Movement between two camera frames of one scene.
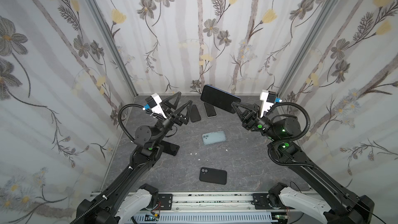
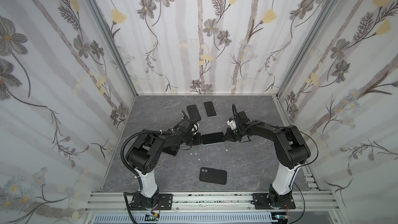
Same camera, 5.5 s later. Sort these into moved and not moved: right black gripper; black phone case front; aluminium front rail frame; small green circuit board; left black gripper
Moved: left black gripper; right black gripper
Not moved: small green circuit board; aluminium front rail frame; black phone case front
